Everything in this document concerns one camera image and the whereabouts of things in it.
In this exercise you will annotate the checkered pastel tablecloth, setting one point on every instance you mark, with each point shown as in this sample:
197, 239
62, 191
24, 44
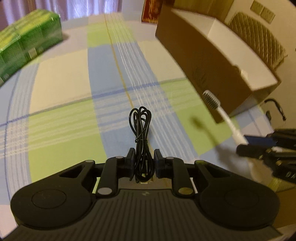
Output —
72, 104

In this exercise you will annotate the brown cardboard storage box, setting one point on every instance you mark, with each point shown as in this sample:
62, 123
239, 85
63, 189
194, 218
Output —
214, 58

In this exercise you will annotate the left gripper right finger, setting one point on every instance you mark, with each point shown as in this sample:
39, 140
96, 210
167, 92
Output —
174, 169

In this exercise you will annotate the wall socket plate pair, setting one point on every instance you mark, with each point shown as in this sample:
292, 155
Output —
262, 11

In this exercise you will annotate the red gift bag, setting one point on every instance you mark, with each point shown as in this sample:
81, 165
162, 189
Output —
151, 11

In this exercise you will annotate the purple sheer curtain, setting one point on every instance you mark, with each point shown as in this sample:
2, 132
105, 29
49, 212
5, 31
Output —
11, 11

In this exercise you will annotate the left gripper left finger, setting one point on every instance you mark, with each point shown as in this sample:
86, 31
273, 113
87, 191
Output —
112, 170

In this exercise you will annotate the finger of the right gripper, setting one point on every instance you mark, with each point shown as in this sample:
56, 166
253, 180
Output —
260, 141
254, 151

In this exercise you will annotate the green tissue multipack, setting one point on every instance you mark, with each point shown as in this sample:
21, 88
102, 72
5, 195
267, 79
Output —
27, 38

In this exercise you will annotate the black cane handle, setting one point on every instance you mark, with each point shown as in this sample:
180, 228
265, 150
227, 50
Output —
278, 106

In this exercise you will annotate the white electric toothbrush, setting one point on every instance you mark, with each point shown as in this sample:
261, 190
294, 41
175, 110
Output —
245, 120

